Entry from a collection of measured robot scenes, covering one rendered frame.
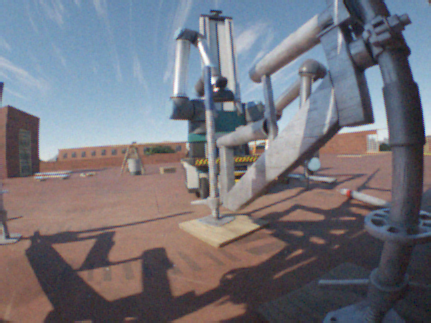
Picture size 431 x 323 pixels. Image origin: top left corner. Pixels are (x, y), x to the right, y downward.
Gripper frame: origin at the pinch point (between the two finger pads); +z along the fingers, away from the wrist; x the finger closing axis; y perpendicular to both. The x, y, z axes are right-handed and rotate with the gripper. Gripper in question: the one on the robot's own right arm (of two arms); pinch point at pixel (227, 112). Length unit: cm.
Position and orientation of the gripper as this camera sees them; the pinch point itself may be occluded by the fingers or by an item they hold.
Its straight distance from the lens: 100.5
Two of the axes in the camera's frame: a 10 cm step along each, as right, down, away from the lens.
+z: 3.0, 9.0, -3.1
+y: -2.8, 3.9, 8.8
